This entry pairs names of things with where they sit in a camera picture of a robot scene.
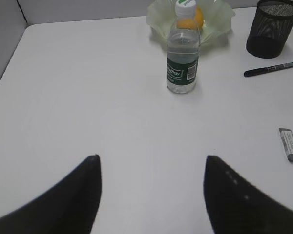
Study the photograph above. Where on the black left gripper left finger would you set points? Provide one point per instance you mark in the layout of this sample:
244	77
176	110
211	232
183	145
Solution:
69	207

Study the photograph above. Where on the black marker pen upper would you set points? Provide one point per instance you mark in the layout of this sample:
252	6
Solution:
264	70

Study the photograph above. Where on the grey white eraser left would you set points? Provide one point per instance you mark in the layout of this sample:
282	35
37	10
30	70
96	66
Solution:
287	140

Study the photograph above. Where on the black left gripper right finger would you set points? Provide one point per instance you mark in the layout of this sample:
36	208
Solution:
235	206

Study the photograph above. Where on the clear water bottle green label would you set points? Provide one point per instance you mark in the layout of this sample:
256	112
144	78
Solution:
183	47

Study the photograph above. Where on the pale green wavy glass plate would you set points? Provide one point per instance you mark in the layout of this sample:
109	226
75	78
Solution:
217	16

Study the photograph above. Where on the black mesh pen holder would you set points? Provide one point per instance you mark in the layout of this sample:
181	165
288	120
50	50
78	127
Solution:
271	26

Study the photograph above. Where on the yellow mango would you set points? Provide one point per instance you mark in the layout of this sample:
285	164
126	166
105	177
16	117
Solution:
199	15

